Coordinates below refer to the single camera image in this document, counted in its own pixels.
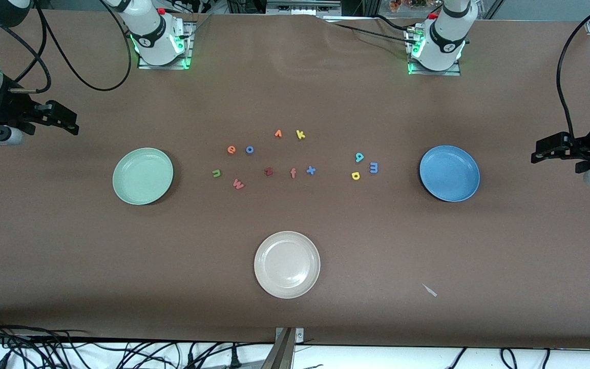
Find blue plate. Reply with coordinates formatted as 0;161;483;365
419;145;480;202

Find green plate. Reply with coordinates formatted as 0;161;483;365
112;148;174;206

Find colourful objects in box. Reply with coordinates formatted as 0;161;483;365
388;0;429;12

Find grey equipment box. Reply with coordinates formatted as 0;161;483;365
266;0;342;16

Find beige plate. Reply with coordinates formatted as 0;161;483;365
254;231;321;299

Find grey aluminium bar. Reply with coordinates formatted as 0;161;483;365
260;328;296;369

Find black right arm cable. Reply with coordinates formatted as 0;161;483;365
0;0;133;94

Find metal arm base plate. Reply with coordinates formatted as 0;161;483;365
138;20;196;70
408;28;462;76

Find black cable bundle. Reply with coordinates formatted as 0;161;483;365
0;315;275;369

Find black cable on table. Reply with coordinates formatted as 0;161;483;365
321;14;418;44

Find metal table clamp bracket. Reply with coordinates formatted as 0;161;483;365
275;327;305;343

